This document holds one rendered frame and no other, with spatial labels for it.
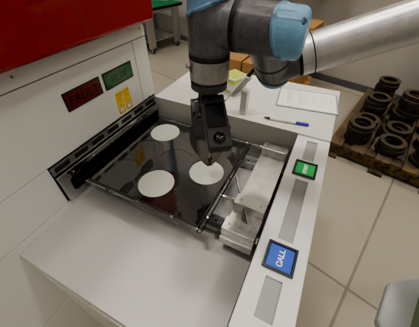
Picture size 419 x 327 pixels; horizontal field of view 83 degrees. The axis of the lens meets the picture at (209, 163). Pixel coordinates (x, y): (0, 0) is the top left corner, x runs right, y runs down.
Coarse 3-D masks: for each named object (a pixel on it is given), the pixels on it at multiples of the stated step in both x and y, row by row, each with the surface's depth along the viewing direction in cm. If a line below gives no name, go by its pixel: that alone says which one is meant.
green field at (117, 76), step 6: (126, 66) 72; (114, 72) 68; (120, 72) 70; (126, 72) 73; (108, 78) 67; (114, 78) 69; (120, 78) 71; (126, 78) 73; (108, 84) 68; (114, 84) 70
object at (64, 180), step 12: (156, 108) 91; (132, 120) 81; (120, 132) 77; (144, 132) 88; (108, 144) 74; (84, 156) 67; (96, 156) 71; (72, 168) 64; (96, 168) 74; (60, 180) 62; (84, 180) 70; (72, 192) 67
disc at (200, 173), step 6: (198, 162) 72; (216, 162) 72; (192, 168) 70; (198, 168) 70; (204, 168) 70; (210, 168) 70; (216, 168) 70; (192, 174) 68; (198, 174) 68; (204, 174) 68; (210, 174) 68; (216, 174) 68; (222, 174) 68; (198, 180) 66; (204, 180) 66; (210, 180) 66; (216, 180) 66
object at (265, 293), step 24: (312, 144) 69; (288, 168) 61; (288, 192) 56; (312, 192) 56; (288, 216) 51; (312, 216) 51; (264, 240) 47; (288, 240) 47; (264, 288) 41; (288, 288) 40; (240, 312) 38; (264, 312) 38; (288, 312) 38
